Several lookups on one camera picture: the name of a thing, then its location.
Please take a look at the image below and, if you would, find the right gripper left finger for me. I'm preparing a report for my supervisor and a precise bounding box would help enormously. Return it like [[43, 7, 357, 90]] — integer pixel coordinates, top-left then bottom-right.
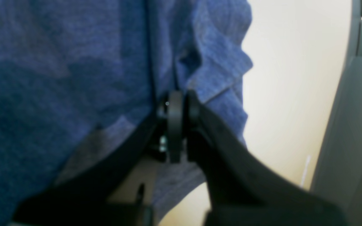
[[13, 94, 169, 226]]

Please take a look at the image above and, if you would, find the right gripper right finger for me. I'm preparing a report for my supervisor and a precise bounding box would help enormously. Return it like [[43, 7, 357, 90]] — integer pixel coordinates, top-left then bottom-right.
[[167, 90, 348, 226]]

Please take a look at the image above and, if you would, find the blue heathered T-shirt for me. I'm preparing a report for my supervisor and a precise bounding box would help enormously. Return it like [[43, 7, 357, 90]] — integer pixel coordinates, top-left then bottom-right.
[[0, 0, 252, 226]]

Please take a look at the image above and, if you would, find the aluminium frame post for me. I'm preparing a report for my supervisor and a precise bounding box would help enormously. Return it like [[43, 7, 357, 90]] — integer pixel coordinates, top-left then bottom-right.
[[310, 0, 362, 226]]

